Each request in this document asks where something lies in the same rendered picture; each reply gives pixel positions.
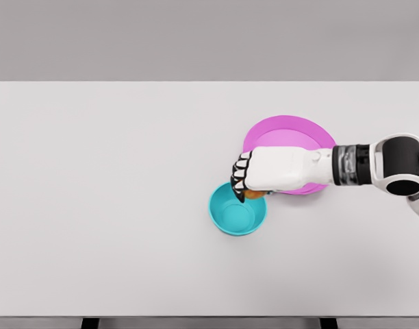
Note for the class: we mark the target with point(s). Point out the pink plate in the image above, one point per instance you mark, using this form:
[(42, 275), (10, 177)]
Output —
[(285, 135)]

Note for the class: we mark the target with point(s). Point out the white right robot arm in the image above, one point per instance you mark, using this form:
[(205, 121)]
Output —
[(374, 164)]

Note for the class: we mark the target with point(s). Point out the blue bowl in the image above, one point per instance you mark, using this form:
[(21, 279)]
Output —
[(237, 214)]

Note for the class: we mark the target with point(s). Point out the orange-red apple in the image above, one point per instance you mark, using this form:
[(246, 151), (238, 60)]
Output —
[(253, 194)]

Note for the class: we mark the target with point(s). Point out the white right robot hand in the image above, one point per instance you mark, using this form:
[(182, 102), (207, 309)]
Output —
[(274, 168)]

